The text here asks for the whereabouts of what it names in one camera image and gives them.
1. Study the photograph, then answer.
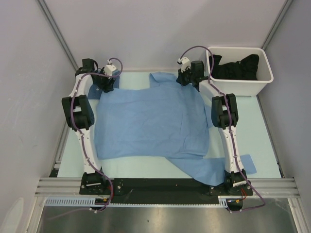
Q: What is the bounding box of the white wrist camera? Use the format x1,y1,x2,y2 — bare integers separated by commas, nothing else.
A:
177,57,191,73
104,61,119,78

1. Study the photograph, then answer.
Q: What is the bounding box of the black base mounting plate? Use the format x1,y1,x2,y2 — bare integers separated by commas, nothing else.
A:
79,178,253,205

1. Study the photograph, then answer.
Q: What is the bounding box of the white plastic bin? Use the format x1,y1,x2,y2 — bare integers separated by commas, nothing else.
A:
208,46,274,96

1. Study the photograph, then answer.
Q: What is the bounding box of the aluminium frame rail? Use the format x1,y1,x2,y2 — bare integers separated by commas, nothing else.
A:
35,178,300,198

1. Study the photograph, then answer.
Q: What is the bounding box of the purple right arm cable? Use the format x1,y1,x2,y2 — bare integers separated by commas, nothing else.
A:
178,45,267,214

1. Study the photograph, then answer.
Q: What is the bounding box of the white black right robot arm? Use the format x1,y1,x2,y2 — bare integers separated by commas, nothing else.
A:
176,57,250,195

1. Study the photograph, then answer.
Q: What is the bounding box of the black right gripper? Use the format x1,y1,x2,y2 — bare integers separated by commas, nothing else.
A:
176,66,194,87

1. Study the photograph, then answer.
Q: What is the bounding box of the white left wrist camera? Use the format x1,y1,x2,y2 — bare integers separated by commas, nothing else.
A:
104,61,119,78

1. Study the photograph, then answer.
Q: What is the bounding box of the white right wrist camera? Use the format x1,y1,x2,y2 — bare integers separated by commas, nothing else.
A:
177,57,191,73

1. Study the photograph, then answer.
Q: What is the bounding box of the folded dark blue checked shirt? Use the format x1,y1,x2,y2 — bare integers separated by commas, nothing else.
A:
88,76,120,100

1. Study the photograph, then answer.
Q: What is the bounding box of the white slotted cable duct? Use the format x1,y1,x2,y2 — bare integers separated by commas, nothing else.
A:
45,197,227,208

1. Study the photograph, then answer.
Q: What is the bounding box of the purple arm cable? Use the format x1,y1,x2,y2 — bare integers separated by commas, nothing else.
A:
48,57,123,215
178,45,267,214

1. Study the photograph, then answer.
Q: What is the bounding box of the light blue long sleeve shirt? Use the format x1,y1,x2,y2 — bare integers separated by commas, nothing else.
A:
94,71,257,187

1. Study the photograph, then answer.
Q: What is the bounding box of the black shirt in bin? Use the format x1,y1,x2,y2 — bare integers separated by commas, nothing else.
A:
209,54,259,81

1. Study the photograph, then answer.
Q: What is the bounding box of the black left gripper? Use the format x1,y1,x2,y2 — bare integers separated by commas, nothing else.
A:
94,67,116,93

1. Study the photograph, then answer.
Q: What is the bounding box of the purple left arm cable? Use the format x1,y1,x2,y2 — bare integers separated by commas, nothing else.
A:
48,57,123,215

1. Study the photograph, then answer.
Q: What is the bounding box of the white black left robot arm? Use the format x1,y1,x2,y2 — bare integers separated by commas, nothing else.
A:
61,58,119,195

